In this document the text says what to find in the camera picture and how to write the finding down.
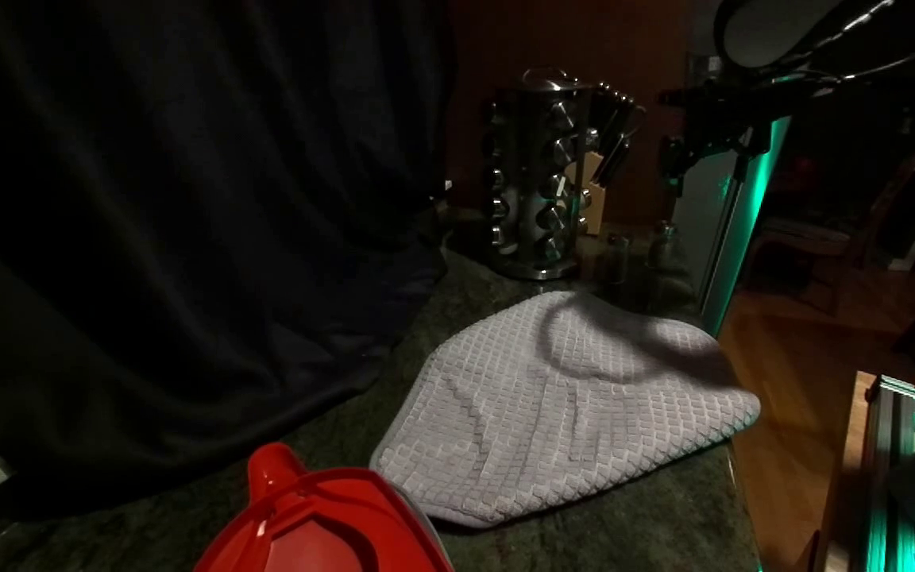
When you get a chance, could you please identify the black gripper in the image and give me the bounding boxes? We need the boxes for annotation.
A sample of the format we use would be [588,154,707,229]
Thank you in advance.
[654,75,791,202]

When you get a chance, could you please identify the chrome carousel spice rack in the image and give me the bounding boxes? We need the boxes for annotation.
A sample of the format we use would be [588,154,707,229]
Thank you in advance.
[480,69,610,287]

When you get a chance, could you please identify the small glass spice jar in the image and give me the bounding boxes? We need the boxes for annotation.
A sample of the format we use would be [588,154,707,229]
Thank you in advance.
[647,223,687,276]

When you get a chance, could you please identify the grey waffle dish cloth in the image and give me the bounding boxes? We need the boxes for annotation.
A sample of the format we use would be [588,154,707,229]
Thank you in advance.
[367,287,767,533]

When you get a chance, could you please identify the wooden base board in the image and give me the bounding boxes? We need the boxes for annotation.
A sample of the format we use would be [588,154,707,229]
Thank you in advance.
[813,368,881,572]

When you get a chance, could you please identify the black curtain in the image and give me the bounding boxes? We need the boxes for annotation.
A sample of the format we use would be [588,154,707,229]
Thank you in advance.
[0,0,459,517]

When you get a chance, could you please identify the red lidded plastic container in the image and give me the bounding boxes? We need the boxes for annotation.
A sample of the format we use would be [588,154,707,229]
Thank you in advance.
[192,442,459,572]

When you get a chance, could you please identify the aluminium profile mounting frame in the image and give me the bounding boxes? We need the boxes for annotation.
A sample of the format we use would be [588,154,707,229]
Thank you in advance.
[862,368,915,572]

